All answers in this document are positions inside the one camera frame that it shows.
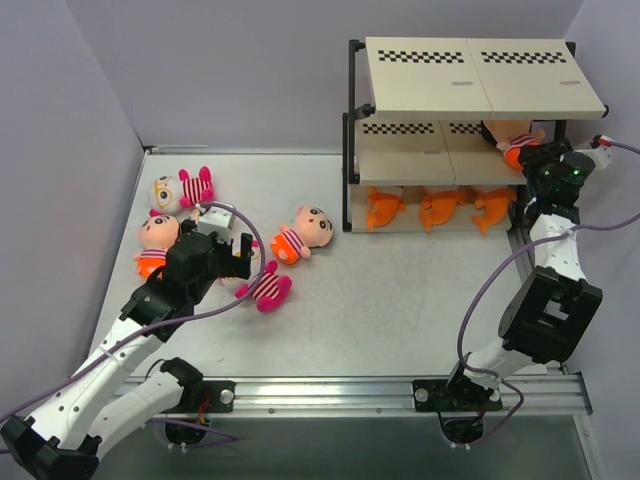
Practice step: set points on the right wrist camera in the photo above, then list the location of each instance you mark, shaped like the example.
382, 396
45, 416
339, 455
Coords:
601, 151

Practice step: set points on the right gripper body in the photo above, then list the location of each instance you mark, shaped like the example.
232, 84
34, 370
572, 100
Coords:
536, 156

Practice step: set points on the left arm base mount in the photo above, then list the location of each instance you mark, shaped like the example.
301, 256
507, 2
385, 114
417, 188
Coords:
216, 396

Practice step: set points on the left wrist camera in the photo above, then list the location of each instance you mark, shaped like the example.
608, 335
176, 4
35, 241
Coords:
217, 220

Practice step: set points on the white pink glasses plush front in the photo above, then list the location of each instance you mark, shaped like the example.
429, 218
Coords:
272, 289

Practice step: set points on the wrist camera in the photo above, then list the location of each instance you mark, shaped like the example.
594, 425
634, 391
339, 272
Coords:
217, 220
601, 151

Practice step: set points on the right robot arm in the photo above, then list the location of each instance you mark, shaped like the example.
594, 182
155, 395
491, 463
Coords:
549, 314

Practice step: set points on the white pink striped plush back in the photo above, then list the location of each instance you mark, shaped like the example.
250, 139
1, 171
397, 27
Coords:
168, 195

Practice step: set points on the peach boy plush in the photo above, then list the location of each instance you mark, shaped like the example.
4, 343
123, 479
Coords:
156, 236
311, 229
511, 136

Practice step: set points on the orange shark plush back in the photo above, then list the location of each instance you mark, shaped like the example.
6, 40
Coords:
384, 203

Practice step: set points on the cream black three-tier shelf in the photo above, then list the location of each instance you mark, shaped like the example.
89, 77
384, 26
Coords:
422, 125

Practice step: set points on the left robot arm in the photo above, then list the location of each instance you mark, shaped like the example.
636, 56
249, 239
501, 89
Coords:
78, 422

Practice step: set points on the orange shark plush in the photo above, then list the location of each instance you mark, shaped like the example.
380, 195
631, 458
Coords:
384, 203
492, 207
437, 207

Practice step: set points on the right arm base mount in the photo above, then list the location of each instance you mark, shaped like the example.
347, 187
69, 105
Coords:
437, 395

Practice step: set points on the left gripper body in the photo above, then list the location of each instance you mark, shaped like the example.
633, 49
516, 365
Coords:
232, 257

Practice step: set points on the aluminium front rail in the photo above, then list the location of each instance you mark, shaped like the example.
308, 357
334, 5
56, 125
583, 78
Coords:
555, 395

